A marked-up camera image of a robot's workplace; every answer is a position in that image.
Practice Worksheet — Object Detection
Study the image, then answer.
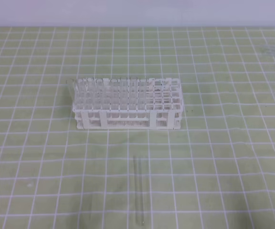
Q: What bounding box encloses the clear glass test tube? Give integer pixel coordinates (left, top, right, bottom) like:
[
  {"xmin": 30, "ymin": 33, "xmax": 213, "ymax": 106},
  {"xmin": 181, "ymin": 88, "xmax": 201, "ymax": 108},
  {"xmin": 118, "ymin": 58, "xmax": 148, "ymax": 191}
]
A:
[{"xmin": 133, "ymin": 156, "xmax": 144, "ymax": 226}]

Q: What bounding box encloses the white plastic test tube rack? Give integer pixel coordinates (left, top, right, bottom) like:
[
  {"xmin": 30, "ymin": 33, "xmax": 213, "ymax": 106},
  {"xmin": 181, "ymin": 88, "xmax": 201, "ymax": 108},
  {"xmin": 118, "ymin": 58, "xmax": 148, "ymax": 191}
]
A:
[{"xmin": 72, "ymin": 78, "xmax": 184, "ymax": 130}]

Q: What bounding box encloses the leaning glass tube rack left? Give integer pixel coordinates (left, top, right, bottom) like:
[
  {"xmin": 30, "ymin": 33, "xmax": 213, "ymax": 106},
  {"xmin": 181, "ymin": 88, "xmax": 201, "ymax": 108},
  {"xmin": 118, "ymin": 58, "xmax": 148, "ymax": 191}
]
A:
[{"xmin": 66, "ymin": 79, "xmax": 76, "ymax": 107}]

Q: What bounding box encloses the green grid tablecloth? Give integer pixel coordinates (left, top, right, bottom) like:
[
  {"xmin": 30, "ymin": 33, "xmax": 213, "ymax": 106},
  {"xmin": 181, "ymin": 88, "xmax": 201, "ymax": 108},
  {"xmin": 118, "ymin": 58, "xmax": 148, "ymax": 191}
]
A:
[{"xmin": 0, "ymin": 27, "xmax": 275, "ymax": 229}]

